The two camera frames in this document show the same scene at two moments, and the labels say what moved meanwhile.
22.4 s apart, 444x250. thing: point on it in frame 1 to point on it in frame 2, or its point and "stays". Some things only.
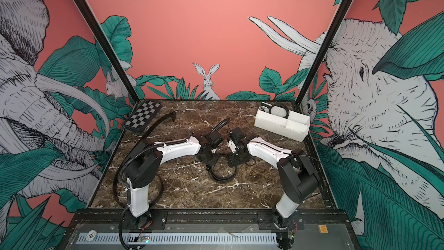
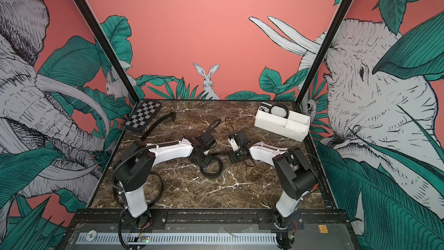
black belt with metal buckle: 270,106 stays
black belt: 235,169 to 195,140
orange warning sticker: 323,228 stays
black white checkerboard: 143,115 stays
